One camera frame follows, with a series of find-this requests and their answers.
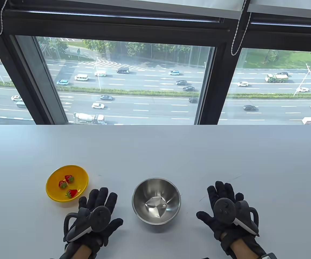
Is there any person's right hand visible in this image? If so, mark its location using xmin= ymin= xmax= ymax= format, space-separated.
xmin=196 ymin=181 xmax=261 ymax=243

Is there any person's left hand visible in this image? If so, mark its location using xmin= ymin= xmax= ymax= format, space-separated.
xmin=63 ymin=188 xmax=123 ymax=253

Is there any stainless steel mixing bowl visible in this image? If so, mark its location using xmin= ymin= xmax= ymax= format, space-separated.
xmin=132 ymin=178 xmax=181 ymax=225

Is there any yellow plastic bowl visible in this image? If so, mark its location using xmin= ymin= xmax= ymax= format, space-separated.
xmin=46 ymin=165 xmax=89 ymax=202

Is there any person's right forearm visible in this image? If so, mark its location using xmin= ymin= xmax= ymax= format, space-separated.
xmin=222 ymin=234 xmax=266 ymax=259

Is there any person's left forearm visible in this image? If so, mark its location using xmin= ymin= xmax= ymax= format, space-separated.
xmin=58 ymin=241 xmax=102 ymax=259

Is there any black left hand controller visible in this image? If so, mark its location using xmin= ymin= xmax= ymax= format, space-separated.
xmin=64 ymin=206 xmax=112 ymax=242

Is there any black hand controller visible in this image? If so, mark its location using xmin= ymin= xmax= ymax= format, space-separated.
xmin=213 ymin=198 xmax=260 ymax=234
xmin=64 ymin=206 xmax=112 ymax=242

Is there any black right hand controller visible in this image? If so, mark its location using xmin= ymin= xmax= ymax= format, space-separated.
xmin=213 ymin=198 xmax=260 ymax=234

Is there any white roller blind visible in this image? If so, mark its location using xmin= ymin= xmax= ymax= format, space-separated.
xmin=247 ymin=0 xmax=311 ymax=21
xmin=141 ymin=0 xmax=250 ymax=20

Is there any black window frame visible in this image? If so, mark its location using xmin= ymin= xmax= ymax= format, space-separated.
xmin=0 ymin=0 xmax=311 ymax=125

